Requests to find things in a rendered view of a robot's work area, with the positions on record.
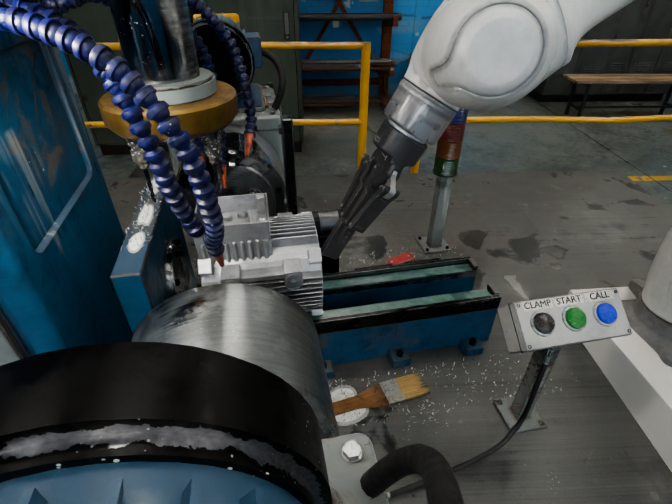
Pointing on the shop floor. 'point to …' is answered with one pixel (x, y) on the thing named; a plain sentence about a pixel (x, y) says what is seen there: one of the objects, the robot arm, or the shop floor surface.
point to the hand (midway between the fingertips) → (338, 239)
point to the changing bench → (616, 83)
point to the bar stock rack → (359, 41)
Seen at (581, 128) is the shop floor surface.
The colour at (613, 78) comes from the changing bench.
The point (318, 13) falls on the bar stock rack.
